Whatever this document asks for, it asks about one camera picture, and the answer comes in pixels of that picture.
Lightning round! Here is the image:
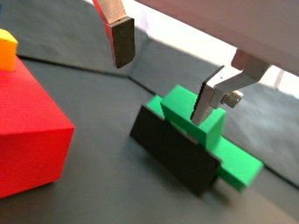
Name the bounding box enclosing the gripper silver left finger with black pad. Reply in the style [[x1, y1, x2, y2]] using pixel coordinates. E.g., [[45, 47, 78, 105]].
[[92, 0, 136, 68]]

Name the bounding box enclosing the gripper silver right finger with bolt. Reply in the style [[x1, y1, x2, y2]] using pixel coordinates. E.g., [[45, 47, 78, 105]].
[[190, 50, 271, 125]]

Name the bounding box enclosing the green stepped arch block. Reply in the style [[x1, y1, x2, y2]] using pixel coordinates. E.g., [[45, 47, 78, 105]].
[[146, 85, 264, 191]]

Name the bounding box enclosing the yellow long bar block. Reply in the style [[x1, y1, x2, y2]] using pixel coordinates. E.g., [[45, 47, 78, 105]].
[[0, 29, 18, 72]]

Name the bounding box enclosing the red base board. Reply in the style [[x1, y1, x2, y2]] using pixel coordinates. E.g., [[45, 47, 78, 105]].
[[0, 59, 74, 199]]

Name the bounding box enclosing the black angle bracket fixture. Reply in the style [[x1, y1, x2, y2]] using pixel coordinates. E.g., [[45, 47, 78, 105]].
[[129, 106, 220, 196]]

